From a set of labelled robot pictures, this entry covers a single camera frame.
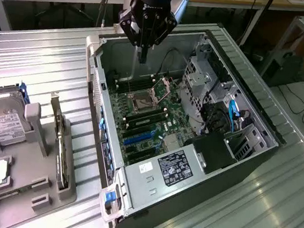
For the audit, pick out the green graphics card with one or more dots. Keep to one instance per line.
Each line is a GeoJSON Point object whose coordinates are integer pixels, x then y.
{"type": "Point", "coordinates": [62, 159]}

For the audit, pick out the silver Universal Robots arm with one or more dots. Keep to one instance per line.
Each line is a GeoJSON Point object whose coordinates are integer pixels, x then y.
{"type": "Point", "coordinates": [180, 3]}

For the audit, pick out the black expansion slot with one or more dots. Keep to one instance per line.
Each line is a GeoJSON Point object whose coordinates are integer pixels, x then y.
{"type": "Point", "coordinates": [136, 132]}
{"type": "Point", "coordinates": [140, 149]}

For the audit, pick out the blue expansion slot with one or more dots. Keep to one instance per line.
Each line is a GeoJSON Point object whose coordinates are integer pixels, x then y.
{"type": "Point", "coordinates": [139, 138]}

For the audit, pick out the metal socket cover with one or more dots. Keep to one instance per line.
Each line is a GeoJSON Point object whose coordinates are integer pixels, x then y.
{"type": "Point", "coordinates": [161, 89]}

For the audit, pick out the thin metal locking lever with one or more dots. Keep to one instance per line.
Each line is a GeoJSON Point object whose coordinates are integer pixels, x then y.
{"type": "Point", "coordinates": [129, 87]}

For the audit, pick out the perforated silver drive cage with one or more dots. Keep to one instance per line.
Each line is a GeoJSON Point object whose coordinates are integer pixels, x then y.
{"type": "Point", "coordinates": [194, 96]}

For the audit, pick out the CPU socket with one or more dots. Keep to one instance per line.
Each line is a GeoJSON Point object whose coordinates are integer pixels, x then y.
{"type": "Point", "coordinates": [142, 102]}

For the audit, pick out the green motherboard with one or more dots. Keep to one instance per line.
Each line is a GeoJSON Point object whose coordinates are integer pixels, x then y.
{"type": "Point", "coordinates": [173, 113]}

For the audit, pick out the black labelled RAM stick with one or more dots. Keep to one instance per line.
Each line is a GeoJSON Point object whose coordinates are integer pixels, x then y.
{"type": "Point", "coordinates": [146, 119]}

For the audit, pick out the silver chipset heatsink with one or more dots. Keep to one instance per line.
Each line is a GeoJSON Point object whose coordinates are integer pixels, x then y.
{"type": "Point", "coordinates": [172, 143]}

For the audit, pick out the black box device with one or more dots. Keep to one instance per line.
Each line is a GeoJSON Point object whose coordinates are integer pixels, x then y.
{"type": "Point", "coordinates": [282, 70]}

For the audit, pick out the black plastic fan shroud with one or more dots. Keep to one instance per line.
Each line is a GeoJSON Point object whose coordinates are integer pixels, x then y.
{"type": "Point", "coordinates": [213, 152]}

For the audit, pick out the silver disk bay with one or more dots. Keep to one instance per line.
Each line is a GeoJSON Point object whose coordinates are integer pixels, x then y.
{"type": "Point", "coordinates": [249, 139]}

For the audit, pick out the white round table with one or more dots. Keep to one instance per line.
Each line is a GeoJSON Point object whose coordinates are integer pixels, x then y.
{"type": "Point", "coordinates": [283, 118]}

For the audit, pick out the silver hard disk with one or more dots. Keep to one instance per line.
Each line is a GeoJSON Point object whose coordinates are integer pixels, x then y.
{"type": "Point", "coordinates": [3, 121]}

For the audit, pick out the grey power supply unit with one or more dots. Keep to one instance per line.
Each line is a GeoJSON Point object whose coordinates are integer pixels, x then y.
{"type": "Point", "coordinates": [144, 188]}

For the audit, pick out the open black PC case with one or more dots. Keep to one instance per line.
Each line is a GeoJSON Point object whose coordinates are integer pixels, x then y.
{"type": "Point", "coordinates": [243, 176]}

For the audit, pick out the grey parts rack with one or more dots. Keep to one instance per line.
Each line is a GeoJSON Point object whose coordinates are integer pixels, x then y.
{"type": "Point", "coordinates": [20, 166]}

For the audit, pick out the green RAM stick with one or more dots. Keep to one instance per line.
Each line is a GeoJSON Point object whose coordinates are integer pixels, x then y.
{"type": "Point", "coordinates": [7, 193]}

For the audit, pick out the blue plastic disk bracket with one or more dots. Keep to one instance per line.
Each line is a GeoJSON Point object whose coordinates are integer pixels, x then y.
{"type": "Point", "coordinates": [24, 93]}

